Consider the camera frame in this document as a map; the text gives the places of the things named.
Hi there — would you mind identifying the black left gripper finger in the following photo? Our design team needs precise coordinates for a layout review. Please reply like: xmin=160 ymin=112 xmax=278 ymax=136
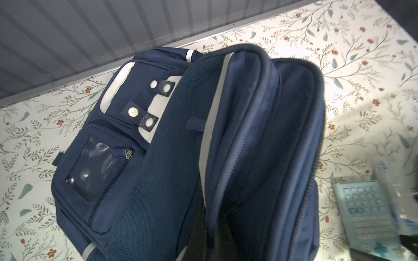
xmin=182 ymin=203 xmax=207 ymax=261

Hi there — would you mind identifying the navy blue student backpack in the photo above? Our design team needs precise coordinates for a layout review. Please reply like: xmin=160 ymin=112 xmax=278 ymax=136
xmin=51 ymin=44 xmax=325 ymax=261

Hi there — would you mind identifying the teal calculator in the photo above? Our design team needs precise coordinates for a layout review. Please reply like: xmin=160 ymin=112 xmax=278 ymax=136
xmin=333 ymin=181 xmax=405 ymax=261

